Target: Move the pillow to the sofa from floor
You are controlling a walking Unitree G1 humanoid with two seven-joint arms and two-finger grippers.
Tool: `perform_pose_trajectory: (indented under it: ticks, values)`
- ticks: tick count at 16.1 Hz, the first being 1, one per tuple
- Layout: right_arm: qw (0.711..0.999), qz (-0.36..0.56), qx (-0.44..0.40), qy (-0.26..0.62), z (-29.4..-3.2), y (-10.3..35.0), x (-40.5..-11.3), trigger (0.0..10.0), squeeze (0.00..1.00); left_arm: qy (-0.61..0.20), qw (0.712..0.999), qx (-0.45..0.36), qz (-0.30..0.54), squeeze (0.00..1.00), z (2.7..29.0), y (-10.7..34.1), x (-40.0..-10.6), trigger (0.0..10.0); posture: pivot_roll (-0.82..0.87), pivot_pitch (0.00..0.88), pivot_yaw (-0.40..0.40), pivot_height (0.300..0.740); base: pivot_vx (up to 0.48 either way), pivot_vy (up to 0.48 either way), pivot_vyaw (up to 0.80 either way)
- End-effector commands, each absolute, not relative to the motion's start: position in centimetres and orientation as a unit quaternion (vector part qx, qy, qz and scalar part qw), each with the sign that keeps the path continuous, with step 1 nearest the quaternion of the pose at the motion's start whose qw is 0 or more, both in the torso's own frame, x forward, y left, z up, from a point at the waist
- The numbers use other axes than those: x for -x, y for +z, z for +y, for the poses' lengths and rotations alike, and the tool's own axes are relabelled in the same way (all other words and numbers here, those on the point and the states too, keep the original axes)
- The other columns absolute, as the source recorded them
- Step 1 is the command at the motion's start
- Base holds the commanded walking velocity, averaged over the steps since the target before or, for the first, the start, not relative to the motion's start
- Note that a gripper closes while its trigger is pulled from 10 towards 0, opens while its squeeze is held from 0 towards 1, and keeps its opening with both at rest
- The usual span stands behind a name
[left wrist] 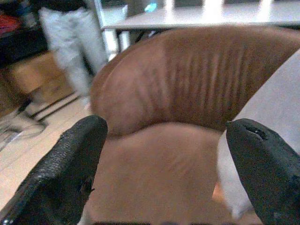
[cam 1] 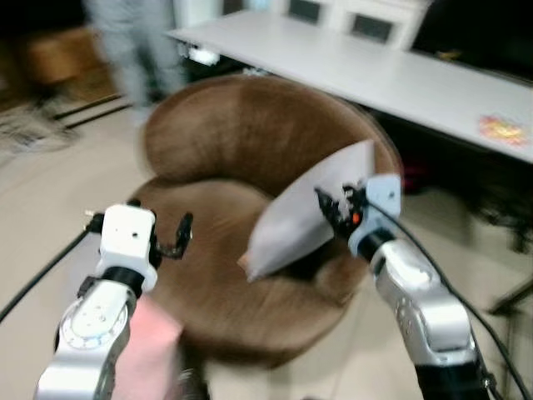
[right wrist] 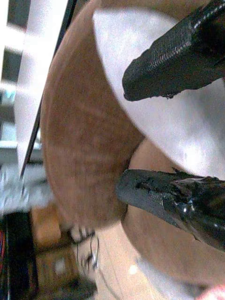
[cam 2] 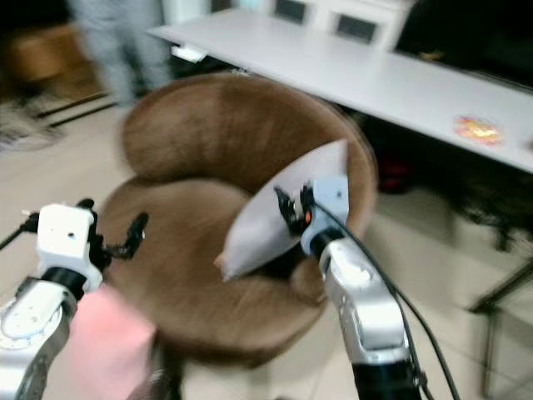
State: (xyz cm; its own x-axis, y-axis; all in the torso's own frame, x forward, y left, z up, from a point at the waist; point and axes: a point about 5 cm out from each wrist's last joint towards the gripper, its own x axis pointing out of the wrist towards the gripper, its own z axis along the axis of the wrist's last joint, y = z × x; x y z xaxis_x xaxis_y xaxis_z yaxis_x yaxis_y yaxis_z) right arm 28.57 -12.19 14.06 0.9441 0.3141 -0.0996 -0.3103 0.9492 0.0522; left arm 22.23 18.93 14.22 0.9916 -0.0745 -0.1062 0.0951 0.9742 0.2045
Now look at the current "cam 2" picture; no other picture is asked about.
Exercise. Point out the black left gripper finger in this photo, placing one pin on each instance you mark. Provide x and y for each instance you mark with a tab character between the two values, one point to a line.
138	233

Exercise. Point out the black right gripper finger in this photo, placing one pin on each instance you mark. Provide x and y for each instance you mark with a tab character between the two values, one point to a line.
283	203
293	227

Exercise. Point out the light grey pillow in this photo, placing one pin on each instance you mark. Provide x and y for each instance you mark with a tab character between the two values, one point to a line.
275	217

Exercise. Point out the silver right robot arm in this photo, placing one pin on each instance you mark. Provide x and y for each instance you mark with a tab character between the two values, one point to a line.
366	308

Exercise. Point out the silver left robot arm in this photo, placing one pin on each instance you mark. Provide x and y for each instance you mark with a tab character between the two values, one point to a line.
33	333

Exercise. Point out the pink pillow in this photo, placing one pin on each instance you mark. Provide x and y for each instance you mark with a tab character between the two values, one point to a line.
108	350

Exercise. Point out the brown plush armchair sofa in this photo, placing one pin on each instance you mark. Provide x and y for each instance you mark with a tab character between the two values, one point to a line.
200	133

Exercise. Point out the red object under table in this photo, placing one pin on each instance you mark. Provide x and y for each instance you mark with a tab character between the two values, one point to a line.
393	173

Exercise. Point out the long white table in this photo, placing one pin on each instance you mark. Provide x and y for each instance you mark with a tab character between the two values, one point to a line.
366	75

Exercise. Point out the person legs in grey trousers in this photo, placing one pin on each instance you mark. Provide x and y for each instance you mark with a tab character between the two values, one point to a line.
125	46

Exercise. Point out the white cabinet with dark panels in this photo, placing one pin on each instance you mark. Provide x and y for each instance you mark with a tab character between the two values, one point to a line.
333	21

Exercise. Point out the red yellow snack packet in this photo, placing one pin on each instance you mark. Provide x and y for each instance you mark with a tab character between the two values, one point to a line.
478	130

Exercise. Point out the brown cardboard box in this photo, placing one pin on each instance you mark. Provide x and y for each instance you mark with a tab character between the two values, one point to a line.
50	58

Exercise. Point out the dark metal furniture leg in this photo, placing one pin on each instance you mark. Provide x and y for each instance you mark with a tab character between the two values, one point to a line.
500	292

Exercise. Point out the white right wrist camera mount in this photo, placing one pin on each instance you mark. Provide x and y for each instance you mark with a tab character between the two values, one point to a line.
331	200

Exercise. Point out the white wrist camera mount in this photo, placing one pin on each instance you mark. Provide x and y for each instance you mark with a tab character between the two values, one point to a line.
65	237
331	200

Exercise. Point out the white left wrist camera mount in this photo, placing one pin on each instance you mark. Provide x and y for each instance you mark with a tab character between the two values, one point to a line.
65	237

